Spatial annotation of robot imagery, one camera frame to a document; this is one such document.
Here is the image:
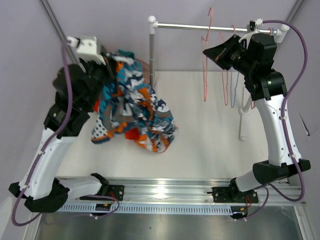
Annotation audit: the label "dark teal shorts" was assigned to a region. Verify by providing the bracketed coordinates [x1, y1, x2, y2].
[117, 49, 135, 59]

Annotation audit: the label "patterned blue orange shorts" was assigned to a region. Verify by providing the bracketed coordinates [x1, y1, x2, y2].
[91, 52, 177, 153]

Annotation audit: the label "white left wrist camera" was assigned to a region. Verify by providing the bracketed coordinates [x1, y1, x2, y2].
[66, 36, 106, 65]

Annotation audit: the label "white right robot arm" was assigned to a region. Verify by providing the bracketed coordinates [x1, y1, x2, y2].
[203, 33, 311, 202]

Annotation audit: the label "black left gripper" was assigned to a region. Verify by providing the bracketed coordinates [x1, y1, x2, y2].
[79, 51, 119, 110]

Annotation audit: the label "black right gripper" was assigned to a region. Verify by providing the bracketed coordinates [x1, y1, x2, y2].
[204, 34, 256, 77]

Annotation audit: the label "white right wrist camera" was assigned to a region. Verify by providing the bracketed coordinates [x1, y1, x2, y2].
[238, 18, 263, 43]

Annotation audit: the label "pink translucent plastic basin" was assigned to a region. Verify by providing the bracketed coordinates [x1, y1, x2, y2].
[135, 58, 151, 85]

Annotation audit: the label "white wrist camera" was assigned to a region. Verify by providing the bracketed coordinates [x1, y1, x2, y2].
[238, 18, 263, 43]
[66, 36, 106, 65]

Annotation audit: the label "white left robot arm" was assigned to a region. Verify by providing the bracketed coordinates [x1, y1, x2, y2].
[8, 58, 116, 214]

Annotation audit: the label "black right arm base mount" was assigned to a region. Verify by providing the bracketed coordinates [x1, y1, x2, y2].
[207, 186, 259, 204]

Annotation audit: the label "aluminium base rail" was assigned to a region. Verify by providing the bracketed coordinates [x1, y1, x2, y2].
[33, 176, 306, 207]

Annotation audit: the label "pink hanger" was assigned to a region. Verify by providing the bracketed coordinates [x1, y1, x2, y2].
[247, 30, 275, 110]
[200, 7, 214, 102]
[218, 25, 236, 106]

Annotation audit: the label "blue hanger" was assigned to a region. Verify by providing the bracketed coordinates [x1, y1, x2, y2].
[230, 71, 240, 109]
[270, 28, 278, 36]

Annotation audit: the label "silver white clothes rack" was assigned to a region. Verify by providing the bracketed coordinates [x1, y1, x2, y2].
[148, 15, 292, 141]

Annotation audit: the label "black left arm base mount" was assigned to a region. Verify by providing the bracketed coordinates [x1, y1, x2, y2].
[105, 184, 125, 201]

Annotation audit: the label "grey slotted cable duct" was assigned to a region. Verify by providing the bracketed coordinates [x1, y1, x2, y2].
[58, 202, 233, 216]

